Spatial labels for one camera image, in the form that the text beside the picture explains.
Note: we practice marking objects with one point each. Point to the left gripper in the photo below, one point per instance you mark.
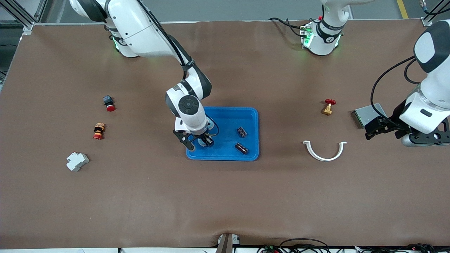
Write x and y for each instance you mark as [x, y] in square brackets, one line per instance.
[396, 117]

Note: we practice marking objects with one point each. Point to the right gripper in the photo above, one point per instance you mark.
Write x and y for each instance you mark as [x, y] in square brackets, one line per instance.
[207, 140]

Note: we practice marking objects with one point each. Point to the blue service bell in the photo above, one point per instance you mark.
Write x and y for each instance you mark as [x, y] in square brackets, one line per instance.
[211, 124]
[201, 143]

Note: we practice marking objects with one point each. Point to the dark brown electrolytic capacitor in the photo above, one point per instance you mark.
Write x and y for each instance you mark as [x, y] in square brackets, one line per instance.
[242, 148]
[242, 131]

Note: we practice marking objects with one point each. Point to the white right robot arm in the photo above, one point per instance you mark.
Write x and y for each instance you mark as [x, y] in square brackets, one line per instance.
[140, 28]

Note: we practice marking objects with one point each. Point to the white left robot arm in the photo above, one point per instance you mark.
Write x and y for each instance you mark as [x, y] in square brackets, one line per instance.
[323, 42]

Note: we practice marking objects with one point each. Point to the blue plastic tray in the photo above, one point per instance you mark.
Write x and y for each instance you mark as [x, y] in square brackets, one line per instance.
[228, 119]

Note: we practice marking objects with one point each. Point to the grey metal box module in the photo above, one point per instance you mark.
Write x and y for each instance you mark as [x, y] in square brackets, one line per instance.
[365, 116]

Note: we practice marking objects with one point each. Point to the brown table mat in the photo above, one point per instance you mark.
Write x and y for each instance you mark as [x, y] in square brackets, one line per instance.
[225, 196]

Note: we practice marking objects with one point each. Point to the white half-round pipe clamp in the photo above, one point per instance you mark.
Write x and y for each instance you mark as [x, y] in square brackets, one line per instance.
[325, 159]

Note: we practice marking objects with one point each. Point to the red emergency stop button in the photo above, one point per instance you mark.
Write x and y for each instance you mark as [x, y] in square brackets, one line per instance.
[110, 107]

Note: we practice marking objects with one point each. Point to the red yellow stacked push button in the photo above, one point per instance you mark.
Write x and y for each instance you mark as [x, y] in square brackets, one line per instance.
[99, 131]

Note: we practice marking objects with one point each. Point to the white circuit breaker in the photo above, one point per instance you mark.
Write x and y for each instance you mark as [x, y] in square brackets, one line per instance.
[76, 161]

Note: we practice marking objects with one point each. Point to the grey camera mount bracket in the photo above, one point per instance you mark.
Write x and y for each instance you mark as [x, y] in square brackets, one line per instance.
[225, 244]

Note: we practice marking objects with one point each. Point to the aluminium frame profile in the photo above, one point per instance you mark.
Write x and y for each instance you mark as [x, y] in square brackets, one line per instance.
[426, 21]
[28, 26]

